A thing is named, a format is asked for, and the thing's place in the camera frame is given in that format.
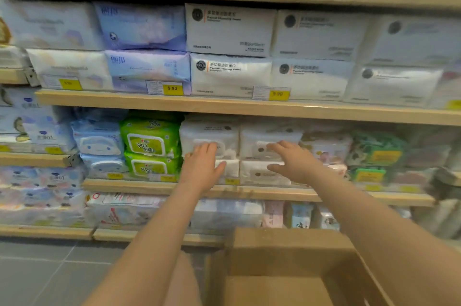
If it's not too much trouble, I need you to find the person's right hand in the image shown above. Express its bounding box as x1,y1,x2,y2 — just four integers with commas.
266,140,323,187

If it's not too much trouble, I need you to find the person's left hand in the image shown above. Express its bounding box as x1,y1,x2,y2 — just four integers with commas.
178,142,228,195

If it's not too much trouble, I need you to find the blue panda print wipes pack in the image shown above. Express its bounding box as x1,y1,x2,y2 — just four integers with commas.
287,202,315,230

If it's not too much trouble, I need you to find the pink small wipes packet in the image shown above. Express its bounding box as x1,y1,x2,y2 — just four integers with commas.
263,200,286,229

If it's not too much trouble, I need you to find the wooden store shelving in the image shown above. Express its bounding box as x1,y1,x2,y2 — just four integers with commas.
0,0,461,249

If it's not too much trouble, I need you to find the brown cardboard box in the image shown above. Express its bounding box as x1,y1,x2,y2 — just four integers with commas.
203,227,395,306

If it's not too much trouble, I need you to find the green pink tissue bundle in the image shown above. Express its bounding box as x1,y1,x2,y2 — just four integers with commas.
392,126,461,186

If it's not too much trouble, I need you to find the person's right forearm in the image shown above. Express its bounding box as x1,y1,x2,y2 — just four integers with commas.
304,172,461,306

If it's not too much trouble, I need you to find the person's left forearm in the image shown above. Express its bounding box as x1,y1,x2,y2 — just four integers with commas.
83,179,208,306

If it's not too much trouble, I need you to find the person's left leg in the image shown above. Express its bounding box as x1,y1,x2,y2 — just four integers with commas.
164,251,203,306

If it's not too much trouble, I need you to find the neighbouring wooden shelf unit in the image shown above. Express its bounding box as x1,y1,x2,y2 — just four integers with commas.
0,66,96,242
410,114,461,242

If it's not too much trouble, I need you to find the white pack with blue print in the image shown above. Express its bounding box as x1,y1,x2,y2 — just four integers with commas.
190,199,266,231

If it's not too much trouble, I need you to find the clear pack with red print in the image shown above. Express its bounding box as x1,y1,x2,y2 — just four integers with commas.
85,192,166,229

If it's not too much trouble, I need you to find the lilac blue tissue pack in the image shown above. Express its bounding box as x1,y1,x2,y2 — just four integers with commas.
93,2,187,53
105,50,192,96

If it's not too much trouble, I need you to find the stack of white towel packs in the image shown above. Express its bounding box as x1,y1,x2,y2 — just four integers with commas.
185,2,461,108

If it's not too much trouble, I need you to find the stack of blue logo packs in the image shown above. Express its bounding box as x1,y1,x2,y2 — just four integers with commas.
21,106,78,154

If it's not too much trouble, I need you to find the stack of small pastel packs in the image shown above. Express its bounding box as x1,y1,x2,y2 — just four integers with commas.
0,167,89,228

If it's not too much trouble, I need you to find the small pale pink pack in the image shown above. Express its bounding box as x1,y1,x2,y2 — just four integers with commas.
428,71,461,110

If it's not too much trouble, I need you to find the pale floral tissue pack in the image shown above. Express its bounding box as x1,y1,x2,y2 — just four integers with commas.
27,48,114,91
0,0,105,52

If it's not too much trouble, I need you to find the grey metal shelf bracket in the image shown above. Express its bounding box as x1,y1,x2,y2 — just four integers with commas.
23,67,42,88
63,152,84,169
425,167,461,200

